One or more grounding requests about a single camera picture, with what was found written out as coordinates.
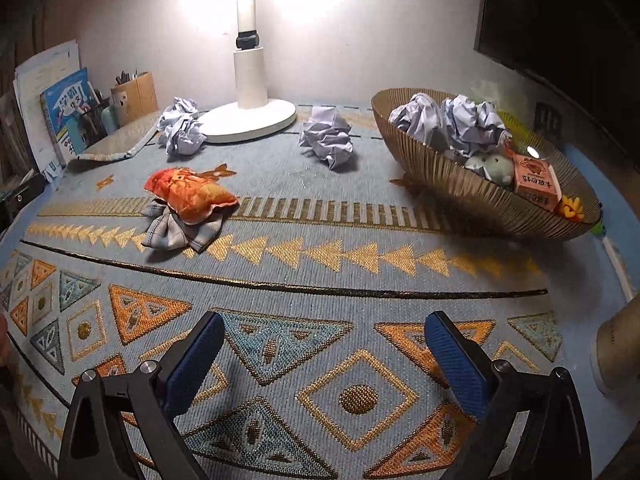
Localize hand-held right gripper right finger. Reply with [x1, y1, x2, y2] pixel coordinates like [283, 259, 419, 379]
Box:
[425, 311, 593, 480]

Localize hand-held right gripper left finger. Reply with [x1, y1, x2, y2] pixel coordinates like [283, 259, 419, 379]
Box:
[57, 311, 226, 480]

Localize gold ribbed bowl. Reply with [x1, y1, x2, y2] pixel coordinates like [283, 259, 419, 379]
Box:
[371, 88, 602, 243]

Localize small orange carton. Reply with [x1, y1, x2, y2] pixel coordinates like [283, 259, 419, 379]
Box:
[512, 154, 561, 212]

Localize dango skewer plush with faces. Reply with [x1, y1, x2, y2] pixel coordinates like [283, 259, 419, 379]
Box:
[464, 154, 517, 187]

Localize paper ball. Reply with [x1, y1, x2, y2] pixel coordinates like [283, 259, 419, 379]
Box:
[156, 96, 207, 157]
[388, 92, 447, 152]
[299, 105, 354, 171]
[441, 95, 507, 159]

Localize grey plaid cloth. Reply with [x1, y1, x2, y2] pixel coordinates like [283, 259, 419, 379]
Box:
[140, 200, 224, 254]

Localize beige cylinder container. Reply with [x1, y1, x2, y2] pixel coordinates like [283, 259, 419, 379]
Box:
[589, 292, 640, 397]

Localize orange plush pillow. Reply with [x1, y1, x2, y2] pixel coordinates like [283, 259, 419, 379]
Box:
[144, 167, 240, 225]

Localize white plastic strip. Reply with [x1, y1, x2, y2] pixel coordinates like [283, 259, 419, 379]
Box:
[601, 236, 632, 302]

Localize patterned woven mat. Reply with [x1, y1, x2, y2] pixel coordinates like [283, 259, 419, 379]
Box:
[0, 102, 601, 480]

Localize black box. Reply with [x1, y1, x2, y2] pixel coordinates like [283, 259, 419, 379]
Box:
[0, 172, 49, 232]

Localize yellow green plastic item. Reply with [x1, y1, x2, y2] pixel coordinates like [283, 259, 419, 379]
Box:
[500, 110, 532, 138]

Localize black mesh pen holder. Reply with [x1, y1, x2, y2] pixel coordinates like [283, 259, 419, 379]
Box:
[74, 102, 109, 142]

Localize tan cylinder pen holder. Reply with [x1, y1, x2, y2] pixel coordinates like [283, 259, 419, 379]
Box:
[110, 72, 161, 127]

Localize blue illustrated workbook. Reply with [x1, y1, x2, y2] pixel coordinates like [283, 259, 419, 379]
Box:
[39, 68, 102, 157]

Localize white desk lamp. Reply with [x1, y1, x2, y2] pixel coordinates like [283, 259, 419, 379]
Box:
[197, 0, 298, 143]

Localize upright white paper sheets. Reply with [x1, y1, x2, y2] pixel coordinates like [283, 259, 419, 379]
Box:
[13, 39, 82, 174]

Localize black monitor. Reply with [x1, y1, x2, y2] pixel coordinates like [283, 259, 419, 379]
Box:
[474, 0, 640, 128]

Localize black wall outlet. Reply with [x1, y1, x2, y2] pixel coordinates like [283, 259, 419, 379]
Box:
[534, 101, 562, 134]

